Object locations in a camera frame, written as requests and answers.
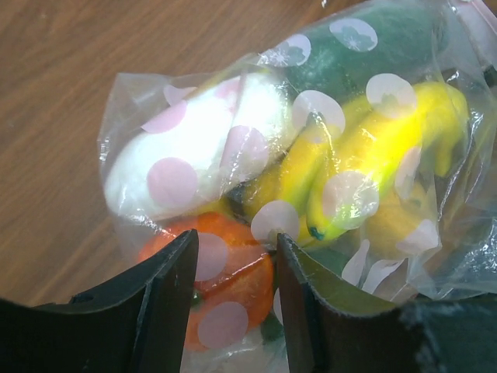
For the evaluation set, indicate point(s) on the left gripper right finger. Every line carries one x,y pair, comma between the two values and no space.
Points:
332,326

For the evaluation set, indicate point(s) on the clear polka dot zip bag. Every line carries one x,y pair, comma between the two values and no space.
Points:
450,257

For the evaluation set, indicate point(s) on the yellow fake bananas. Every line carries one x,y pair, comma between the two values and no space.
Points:
335,174

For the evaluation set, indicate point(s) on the orange fake tomato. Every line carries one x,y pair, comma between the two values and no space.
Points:
233,287

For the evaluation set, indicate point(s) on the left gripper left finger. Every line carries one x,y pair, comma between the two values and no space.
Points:
133,322

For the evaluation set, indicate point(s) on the small orange fake fruit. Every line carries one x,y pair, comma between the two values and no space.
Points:
394,220

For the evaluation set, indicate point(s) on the green fake cucumber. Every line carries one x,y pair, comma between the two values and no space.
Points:
349,49

